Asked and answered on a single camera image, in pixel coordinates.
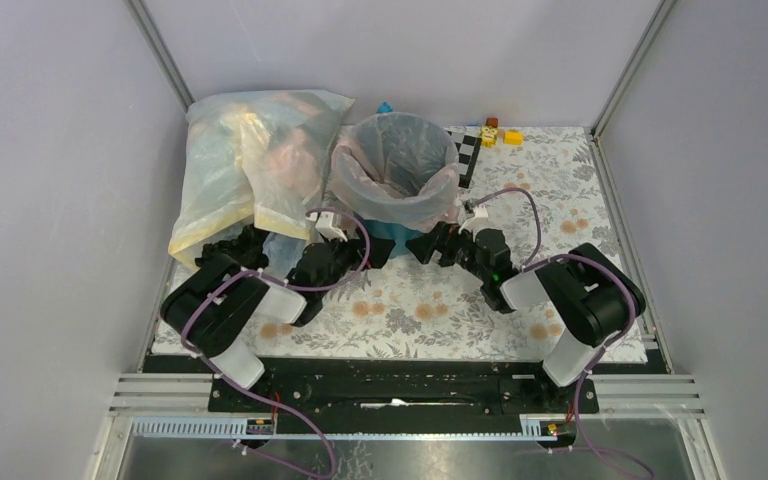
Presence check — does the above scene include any black white checkered board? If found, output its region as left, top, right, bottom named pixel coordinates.
left=448, top=130, right=481, bottom=189

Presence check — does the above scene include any slotted cable duct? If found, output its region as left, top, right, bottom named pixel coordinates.
left=132, top=413, right=567, bottom=442

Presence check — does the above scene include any black plastic trash bag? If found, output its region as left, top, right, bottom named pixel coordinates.
left=194, top=225, right=269, bottom=269

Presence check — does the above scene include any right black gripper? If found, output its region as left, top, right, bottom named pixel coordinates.
left=405, top=220, right=490, bottom=283

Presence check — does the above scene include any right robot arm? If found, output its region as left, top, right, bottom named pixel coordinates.
left=406, top=223, right=646, bottom=412

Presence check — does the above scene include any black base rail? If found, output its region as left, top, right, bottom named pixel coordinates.
left=141, top=353, right=670, bottom=439

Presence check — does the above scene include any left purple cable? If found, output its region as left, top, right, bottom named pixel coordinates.
left=178, top=207, right=373, bottom=480

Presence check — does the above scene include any right aluminium frame post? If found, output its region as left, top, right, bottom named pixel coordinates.
left=590, top=0, right=678, bottom=139

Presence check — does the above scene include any pink plastic trash bag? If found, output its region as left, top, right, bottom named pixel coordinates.
left=328, top=112, right=460, bottom=232

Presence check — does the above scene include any aluminium frame post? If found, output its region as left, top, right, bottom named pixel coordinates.
left=124, top=0, right=194, bottom=111
left=590, top=0, right=678, bottom=139

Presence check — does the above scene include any teal plastic trash bin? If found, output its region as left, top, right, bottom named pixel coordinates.
left=361, top=218, right=423, bottom=259

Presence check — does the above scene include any blue object behind bin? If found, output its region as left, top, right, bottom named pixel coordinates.
left=376, top=102, right=394, bottom=114

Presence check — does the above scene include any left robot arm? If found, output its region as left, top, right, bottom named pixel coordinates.
left=160, top=237, right=395, bottom=411

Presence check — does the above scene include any left aluminium frame post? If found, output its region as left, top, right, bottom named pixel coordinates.
left=124, top=0, right=194, bottom=111

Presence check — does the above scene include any floral patterned tablecloth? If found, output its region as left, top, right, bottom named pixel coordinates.
left=242, top=127, right=621, bottom=361

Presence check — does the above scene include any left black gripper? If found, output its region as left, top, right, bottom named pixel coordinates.
left=316, top=226, right=394, bottom=298

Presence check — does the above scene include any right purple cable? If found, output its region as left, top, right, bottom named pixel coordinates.
left=463, top=187, right=654, bottom=480

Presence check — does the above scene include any yellow cube block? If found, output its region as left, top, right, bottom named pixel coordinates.
left=502, top=130, right=524, bottom=145

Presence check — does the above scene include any purple cable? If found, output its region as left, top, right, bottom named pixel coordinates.
left=463, top=187, right=654, bottom=480
left=178, top=207, right=373, bottom=480

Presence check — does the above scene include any large clear bag of bags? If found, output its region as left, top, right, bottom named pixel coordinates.
left=168, top=89, right=355, bottom=268

